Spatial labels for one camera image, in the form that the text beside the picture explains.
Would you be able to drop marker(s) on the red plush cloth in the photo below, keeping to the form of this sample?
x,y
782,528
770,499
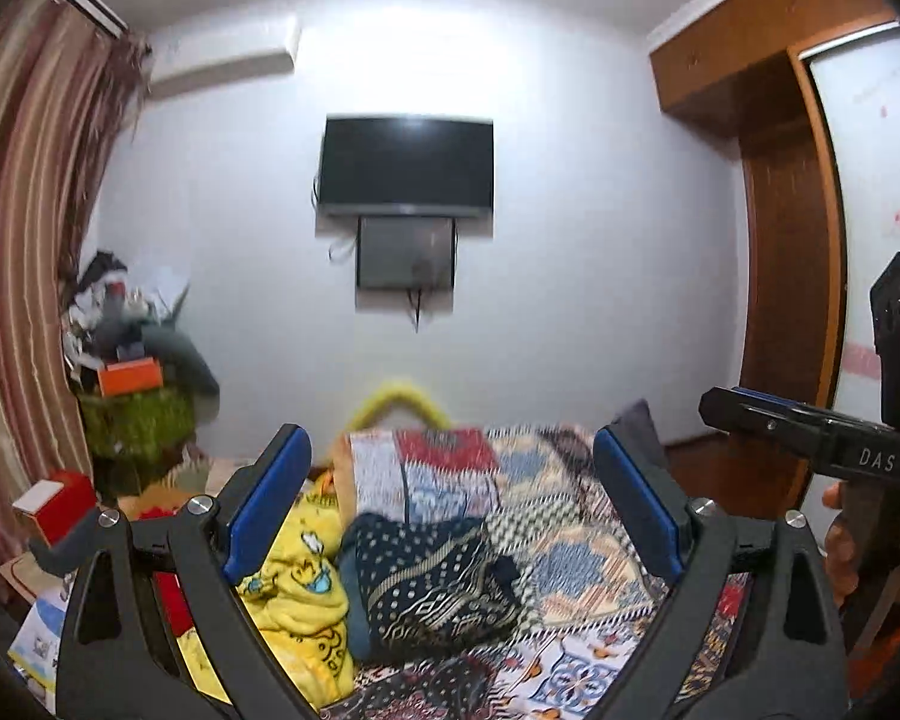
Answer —
x,y
172,600

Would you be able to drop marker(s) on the green patterned box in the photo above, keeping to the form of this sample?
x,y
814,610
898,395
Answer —
x,y
139,424

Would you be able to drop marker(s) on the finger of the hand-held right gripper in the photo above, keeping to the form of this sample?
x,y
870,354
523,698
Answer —
x,y
750,427
772,401

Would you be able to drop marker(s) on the orange box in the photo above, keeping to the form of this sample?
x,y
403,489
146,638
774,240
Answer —
x,y
127,377

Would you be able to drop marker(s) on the wooden wardrobe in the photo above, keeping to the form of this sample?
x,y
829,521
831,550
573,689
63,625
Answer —
x,y
780,240

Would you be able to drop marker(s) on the patchwork printed bedspread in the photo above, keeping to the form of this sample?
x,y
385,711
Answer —
x,y
562,562

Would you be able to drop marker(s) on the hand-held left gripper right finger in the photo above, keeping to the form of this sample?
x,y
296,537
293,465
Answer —
x,y
637,502

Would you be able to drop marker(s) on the white air conditioner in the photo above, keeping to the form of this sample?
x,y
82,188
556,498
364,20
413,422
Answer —
x,y
225,60

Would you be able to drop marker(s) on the wall-mounted black television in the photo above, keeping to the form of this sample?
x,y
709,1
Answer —
x,y
405,161

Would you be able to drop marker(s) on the pile of clutter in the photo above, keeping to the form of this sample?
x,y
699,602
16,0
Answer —
x,y
109,300

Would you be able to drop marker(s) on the navy patterned hooded jacket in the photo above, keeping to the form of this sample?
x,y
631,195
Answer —
x,y
420,585

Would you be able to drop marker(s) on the orange pillow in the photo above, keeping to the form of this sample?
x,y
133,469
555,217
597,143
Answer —
x,y
337,487

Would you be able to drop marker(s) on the yellow cartoon blanket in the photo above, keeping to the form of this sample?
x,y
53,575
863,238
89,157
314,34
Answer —
x,y
300,615

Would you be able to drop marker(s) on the red and white box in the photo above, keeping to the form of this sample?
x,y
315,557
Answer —
x,y
56,506

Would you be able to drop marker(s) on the small wall-mounted monitor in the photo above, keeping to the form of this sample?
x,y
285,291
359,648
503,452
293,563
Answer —
x,y
405,251

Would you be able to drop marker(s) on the grey pillow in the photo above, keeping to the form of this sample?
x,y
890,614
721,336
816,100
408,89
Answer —
x,y
637,424

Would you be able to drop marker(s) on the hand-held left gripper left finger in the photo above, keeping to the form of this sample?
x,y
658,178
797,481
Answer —
x,y
266,502

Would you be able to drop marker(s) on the grey cushion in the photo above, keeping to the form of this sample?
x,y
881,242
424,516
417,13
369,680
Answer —
x,y
184,367

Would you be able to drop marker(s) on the person's right hand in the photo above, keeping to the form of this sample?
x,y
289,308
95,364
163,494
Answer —
x,y
840,547

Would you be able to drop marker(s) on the blue and white box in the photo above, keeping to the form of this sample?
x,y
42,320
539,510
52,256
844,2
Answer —
x,y
37,637

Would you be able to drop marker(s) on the wooden side table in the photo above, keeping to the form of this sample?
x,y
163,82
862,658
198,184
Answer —
x,y
30,577

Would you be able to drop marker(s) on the striped curtain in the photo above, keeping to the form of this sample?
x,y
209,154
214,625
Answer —
x,y
30,277

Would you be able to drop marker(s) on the white wardrobe door panel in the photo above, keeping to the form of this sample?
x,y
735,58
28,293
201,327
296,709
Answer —
x,y
870,165

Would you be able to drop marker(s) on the yellow pillow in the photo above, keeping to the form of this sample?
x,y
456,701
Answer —
x,y
401,394

